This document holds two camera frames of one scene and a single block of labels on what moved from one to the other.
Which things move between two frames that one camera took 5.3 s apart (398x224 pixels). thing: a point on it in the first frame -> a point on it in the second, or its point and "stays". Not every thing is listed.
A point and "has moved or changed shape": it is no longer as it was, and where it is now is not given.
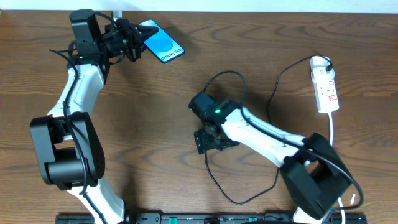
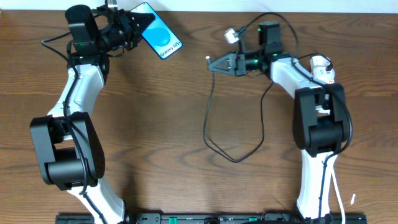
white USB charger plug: [319, 61] stays
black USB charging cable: [214, 180] -> [260, 142]
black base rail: [207, 218] stays
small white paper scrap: [352, 199] stays
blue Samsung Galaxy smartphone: [162, 45] has moved or changed shape
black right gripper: [203, 140] -> [240, 64]
